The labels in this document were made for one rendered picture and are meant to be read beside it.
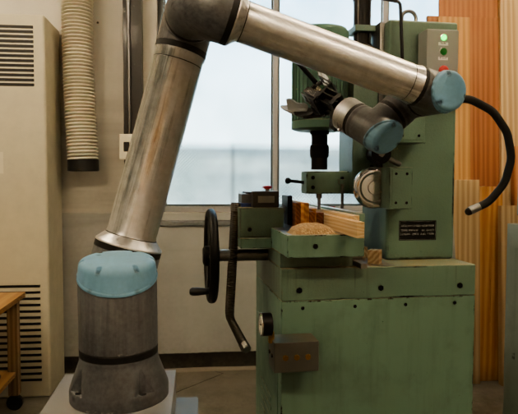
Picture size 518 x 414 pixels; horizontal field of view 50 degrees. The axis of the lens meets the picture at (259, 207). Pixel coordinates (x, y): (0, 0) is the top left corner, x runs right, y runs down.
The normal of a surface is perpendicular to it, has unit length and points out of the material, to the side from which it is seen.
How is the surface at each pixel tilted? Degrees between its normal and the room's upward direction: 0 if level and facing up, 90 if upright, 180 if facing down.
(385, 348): 90
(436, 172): 90
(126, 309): 91
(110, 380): 71
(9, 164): 90
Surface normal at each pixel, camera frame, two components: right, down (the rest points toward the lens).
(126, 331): 0.41, 0.07
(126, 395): 0.36, -0.28
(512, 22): 0.07, -0.01
